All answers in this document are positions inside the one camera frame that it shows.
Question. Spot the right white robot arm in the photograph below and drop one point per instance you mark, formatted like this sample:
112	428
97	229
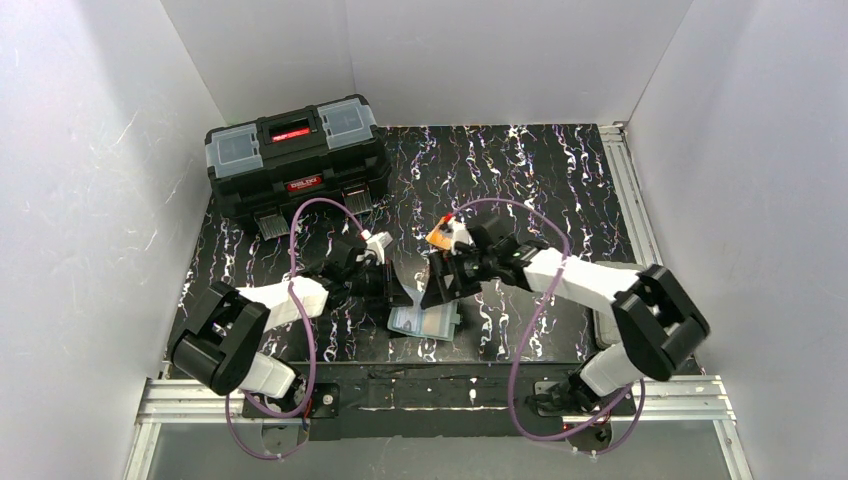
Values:
659	325

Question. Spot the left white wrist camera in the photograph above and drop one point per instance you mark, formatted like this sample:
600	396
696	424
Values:
376	244

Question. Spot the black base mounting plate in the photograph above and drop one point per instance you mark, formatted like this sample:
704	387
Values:
428	400

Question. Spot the grey pad on table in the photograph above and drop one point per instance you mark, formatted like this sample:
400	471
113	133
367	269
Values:
606	332

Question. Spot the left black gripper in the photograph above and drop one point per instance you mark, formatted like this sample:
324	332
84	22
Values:
385	283

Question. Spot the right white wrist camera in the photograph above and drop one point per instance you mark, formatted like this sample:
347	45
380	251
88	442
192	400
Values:
453	233

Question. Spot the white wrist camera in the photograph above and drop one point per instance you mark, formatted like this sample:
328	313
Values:
453	233
376	244

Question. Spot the black toolbox with grey lids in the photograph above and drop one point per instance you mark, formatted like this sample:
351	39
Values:
261	171

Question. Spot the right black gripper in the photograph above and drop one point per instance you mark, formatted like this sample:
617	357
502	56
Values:
448	279

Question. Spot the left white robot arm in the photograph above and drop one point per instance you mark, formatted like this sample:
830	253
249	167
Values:
218	343

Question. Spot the aluminium frame rail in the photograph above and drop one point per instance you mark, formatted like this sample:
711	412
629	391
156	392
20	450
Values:
631	199

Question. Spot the mint green card holder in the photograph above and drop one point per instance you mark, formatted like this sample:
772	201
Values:
438	322

